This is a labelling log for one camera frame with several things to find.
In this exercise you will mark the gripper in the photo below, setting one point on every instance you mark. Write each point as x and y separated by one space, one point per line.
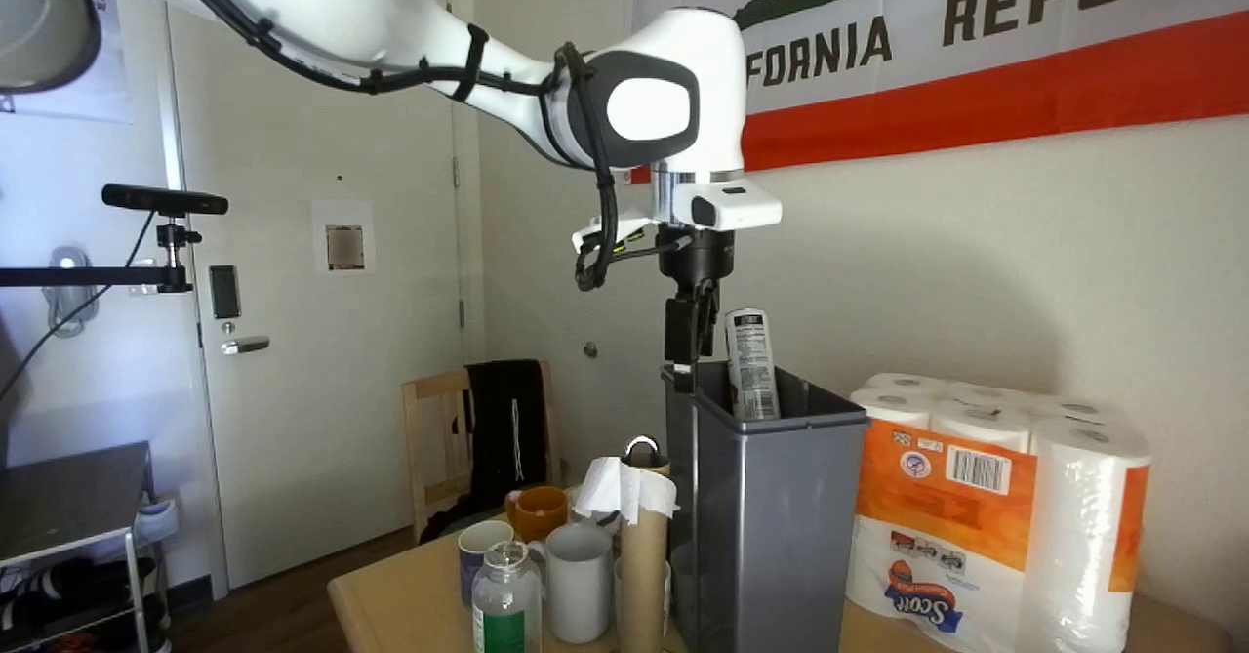
698 255

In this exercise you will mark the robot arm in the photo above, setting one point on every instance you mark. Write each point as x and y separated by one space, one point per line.
371 9

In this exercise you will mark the white can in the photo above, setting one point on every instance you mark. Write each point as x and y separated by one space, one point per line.
751 365

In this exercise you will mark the grey bin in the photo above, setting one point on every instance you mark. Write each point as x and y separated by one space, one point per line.
771 526

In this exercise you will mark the orange mug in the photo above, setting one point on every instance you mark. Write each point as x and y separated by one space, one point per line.
539 514

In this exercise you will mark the grey mug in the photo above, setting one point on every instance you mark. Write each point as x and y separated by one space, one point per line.
580 585

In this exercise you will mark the paper towel holder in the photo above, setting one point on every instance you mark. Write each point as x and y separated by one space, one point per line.
643 443

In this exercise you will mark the black cloth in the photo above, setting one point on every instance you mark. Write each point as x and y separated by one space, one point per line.
503 428

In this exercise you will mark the cardboard paper towel roll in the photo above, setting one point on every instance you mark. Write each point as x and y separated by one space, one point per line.
642 575

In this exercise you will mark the wooden chair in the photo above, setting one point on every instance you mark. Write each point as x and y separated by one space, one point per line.
429 438

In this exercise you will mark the paper sheet on door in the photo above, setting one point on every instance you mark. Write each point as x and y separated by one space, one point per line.
344 243

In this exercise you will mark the blue and white cup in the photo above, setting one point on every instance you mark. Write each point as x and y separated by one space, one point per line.
478 550

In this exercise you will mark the glass bottle with green label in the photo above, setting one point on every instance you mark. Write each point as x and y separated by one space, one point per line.
505 599

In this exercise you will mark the pack of paper towel rolls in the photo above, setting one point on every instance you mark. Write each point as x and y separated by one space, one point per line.
986 526

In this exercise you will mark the white door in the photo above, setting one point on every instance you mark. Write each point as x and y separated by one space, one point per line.
322 389

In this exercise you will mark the black door lock panel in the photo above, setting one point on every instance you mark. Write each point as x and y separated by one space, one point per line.
224 292

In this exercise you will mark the white shoe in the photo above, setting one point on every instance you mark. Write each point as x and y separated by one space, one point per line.
158 521

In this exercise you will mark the metal shelf rack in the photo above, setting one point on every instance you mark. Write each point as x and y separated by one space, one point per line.
68 497

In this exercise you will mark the row of dark shoes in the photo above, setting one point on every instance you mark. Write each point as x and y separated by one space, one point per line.
59 599

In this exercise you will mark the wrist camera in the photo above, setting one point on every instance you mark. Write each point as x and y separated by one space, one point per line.
597 231

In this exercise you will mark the flag on wall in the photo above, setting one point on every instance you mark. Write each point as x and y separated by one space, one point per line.
976 97

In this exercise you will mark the camera on mount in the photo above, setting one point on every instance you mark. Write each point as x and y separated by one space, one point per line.
161 200

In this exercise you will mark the paper sheet on wall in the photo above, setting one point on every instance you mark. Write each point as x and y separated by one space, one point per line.
68 77

